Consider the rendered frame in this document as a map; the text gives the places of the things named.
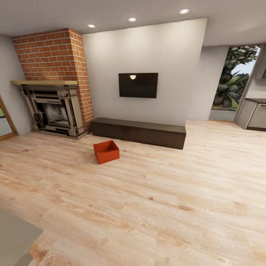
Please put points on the storage box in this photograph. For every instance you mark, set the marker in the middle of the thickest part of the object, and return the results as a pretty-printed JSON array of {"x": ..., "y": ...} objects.
[{"x": 106, "y": 151}]

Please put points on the wood fireplace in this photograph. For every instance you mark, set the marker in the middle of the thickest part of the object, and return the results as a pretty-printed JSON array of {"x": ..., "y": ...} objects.
[{"x": 55, "y": 109}]

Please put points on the wall mounted tv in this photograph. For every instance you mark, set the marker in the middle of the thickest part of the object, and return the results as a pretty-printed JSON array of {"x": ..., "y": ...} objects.
[{"x": 138, "y": 85}]

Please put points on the fixed window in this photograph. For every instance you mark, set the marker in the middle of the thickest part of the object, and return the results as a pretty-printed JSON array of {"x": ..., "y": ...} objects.
[{"x": 239, "y": 67}]

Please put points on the coffee table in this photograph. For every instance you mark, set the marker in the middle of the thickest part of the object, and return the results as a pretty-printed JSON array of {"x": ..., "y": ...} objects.
[{"x": 16, "y": 237}]

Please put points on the door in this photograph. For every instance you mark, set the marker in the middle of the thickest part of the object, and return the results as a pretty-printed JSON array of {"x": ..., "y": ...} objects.
[{"x": 7, "y": 130}]

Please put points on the dishwasher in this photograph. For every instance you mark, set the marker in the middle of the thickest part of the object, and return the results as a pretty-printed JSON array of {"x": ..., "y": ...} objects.
[{"x": 258, "y": 118}]

